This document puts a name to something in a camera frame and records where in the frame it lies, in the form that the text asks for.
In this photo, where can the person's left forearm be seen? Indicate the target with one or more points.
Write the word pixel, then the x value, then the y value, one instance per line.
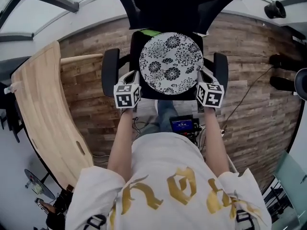
pixel 121 147

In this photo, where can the person's left harness buckle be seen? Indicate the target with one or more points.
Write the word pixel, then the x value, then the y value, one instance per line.
pixel 96 221

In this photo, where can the dark round base plate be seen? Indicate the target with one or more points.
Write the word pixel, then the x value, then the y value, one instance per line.
pixel 46 190

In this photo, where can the black waste bin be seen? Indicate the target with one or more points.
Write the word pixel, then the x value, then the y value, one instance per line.
pixel 275 9

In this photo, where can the person's harness buckle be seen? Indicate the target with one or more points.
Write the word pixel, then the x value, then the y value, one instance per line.
pixel 244 220
pixel 96 221

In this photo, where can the person's blue jeans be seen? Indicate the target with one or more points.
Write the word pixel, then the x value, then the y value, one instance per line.
pixel 163 118

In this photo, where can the person's right harness buckle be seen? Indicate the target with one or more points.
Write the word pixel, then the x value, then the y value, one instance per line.
pixel 244 220

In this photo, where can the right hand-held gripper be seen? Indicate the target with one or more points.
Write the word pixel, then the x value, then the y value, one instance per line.
pixel 212 96

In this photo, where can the round floral black-white cushion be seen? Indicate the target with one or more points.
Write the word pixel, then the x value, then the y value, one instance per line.
pixel 170 61

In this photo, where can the person's right forearm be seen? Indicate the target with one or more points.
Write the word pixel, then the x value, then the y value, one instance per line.
pixel 216 142

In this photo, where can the black waist-mounted screen device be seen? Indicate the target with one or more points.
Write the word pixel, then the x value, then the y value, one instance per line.
pixel 182 124

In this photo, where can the frosted glass table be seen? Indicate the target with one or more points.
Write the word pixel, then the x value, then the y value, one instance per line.
pixel 292 176

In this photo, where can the small white packet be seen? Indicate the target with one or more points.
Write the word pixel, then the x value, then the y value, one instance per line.
pixel 10 89

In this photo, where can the curved light wooden desk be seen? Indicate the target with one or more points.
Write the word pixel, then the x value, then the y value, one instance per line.
pixel 45 109

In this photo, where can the black side chair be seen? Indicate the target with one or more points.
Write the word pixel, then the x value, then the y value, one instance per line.
pixel 12 118

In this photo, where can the green cloth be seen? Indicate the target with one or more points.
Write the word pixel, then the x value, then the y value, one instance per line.
pixel 151 32

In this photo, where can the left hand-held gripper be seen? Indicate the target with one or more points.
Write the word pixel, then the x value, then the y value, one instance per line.
pixel 124 97

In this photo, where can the grey rounded shell device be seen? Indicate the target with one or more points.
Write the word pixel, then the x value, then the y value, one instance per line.
pixel 301 83

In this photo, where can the small dark desk clamp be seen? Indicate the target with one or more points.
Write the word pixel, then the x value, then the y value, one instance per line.
pixel 69 188

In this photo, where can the large black-framed window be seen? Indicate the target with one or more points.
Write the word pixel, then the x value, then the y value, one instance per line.
pixel 28 13

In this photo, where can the black mesh office chair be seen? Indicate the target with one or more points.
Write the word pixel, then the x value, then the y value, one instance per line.
pixel 110 71

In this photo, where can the person's white gold-print t-shirt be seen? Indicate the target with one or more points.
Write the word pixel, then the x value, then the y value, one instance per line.
pixel 168 171

